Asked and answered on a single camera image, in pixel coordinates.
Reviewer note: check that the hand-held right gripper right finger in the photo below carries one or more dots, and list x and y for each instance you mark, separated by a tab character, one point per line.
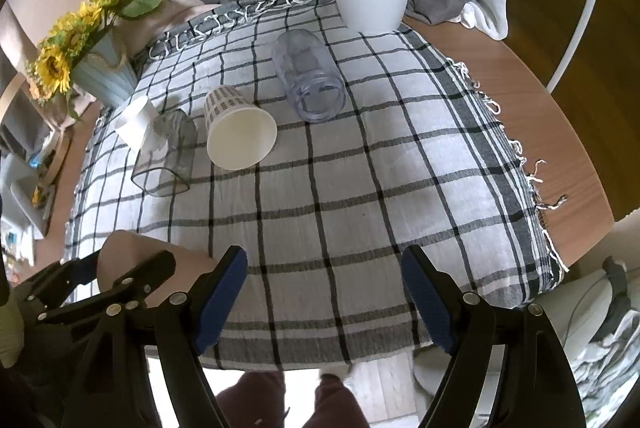
426	300

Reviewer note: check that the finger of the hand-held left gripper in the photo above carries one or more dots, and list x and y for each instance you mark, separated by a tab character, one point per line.
145	270
60	280

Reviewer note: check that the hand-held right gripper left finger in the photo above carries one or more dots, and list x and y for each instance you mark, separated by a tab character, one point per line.
222	303

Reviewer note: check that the brown paper cup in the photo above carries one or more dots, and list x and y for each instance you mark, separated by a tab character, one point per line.
190	265

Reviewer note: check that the grey square glass cup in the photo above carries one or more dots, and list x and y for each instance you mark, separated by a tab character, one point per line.
167	158

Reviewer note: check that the small white cup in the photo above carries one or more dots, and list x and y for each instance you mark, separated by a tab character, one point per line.
132	121

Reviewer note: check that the white paper cup checked print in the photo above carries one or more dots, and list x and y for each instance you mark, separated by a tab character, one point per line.
240	133

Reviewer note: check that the white stool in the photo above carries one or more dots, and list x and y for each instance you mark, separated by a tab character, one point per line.
425	378

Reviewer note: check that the person's left leg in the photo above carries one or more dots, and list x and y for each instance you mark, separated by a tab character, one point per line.
250	400

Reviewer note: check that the person's leg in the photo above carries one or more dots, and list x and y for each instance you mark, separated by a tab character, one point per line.
337	403
250	400

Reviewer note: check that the black white checked tablecloth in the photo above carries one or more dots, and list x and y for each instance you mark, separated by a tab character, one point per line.
350	208

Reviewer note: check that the person's right leg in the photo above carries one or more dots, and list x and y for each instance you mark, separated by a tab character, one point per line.
337	403

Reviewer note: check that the grey checked cloth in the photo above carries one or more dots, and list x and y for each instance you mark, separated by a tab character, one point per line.
607	358

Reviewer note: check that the light blue flower pot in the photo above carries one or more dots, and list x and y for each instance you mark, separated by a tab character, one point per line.
102	76

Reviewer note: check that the yellow sunflower bouquet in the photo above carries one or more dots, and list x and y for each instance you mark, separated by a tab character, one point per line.
70	43

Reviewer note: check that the curved wooden chair frame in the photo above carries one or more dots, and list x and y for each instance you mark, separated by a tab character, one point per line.
12	93

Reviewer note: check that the white curved tube frame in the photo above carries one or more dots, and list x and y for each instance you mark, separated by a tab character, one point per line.
582	8

